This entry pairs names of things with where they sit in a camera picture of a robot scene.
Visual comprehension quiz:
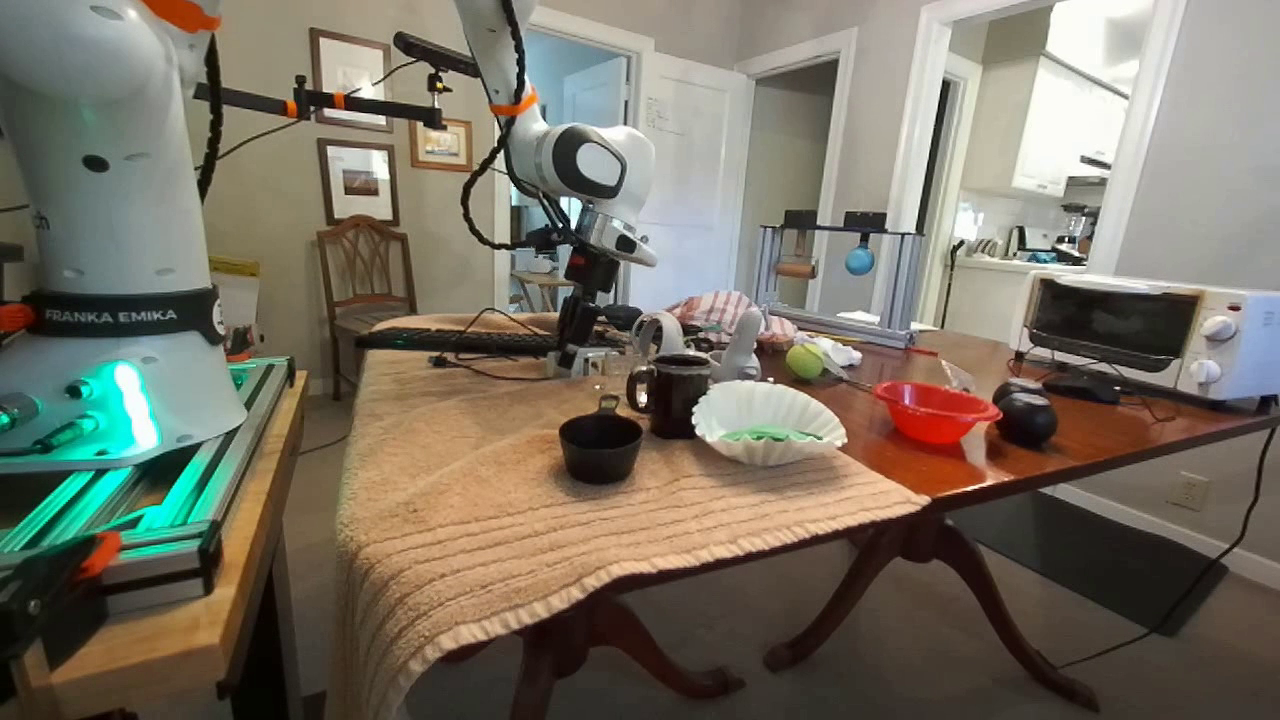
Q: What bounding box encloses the white toaster oven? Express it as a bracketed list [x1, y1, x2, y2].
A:
[1015, 270, 1280, 412]

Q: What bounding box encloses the small framed wall picture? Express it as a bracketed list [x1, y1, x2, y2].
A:
[407, 115, 475, 178]

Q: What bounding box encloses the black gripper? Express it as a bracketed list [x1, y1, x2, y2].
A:
[548, 239, 628, 382]

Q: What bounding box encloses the aluminium frame stand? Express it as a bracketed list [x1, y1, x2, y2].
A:
[753, 209, 931, 342]

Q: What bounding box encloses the white door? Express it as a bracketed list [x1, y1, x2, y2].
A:
[624, 53, 759, 320]

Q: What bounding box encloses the dark wooden chair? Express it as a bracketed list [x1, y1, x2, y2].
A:
[316, 218, 420, 405]

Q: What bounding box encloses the dark floor mat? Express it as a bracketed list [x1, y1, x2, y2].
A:
[949, 490, 1231, 640]

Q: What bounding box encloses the red striped cloth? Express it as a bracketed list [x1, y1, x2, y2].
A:
[662, 290, 805, 354]

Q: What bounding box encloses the black keyboard cable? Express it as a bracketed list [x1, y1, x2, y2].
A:
[425, 303, 565, 390]

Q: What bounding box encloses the wooden robot cart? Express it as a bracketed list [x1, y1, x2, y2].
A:
[11, 371, 311, 720]

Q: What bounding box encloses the blue ball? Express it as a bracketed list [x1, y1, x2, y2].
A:
[838, 237, 884, 285]

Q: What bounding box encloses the black measuring cup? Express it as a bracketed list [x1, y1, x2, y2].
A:
[555, 410, 649, 490]

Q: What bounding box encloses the black toaster power cable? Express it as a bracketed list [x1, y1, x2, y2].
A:
[1054, 410, 1280, 672]

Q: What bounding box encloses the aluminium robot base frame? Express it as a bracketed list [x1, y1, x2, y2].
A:
[0, 354, 294, 616]

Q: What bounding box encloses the tan ribbed towel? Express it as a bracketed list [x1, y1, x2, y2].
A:
[322, 311, 931, 720]

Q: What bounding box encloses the black orange-clamped camera mount arm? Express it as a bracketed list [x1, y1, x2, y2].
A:
[191, 28, 488, 131]

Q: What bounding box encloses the small folding table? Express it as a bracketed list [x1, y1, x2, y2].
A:
[513, 270, 579, 320]

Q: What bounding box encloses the dark wooden dining table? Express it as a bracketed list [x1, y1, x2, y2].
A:
[498, 311, 1280, 720]

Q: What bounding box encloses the green tennis ball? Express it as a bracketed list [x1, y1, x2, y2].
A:
[780, 342, 830, 390]

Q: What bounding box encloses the white crumpled tissue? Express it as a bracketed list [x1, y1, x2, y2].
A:
[807, 334, 870, 382]

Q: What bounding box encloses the white and yellow poster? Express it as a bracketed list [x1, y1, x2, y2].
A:
[207, 258, 265, 354]

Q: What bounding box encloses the white kitchen wall cabinet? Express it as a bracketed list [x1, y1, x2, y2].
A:
[958, 53, 1136, 206]

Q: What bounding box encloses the dark framed landscape picture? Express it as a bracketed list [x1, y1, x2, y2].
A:
[316, 135, 403, 227]

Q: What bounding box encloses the large framed wall picture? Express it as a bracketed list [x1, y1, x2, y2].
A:
[307, 28, 400, 135]

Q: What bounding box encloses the wall outlet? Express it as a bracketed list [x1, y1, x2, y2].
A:
[1166, 467, 1221, 516]

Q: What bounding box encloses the black mug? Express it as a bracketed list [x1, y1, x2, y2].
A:
[624, 354, 725, 446]

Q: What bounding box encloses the red plastic bowl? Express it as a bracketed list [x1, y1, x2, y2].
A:
[870, 378, 1006, 454]

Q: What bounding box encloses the white coffee filter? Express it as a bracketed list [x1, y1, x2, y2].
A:
[686, 378, 853, 471]

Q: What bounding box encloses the black round object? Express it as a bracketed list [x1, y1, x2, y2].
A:
[991, 382, 1063, 455]

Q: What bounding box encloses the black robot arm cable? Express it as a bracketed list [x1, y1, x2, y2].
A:
[454, 0, 571, 258]

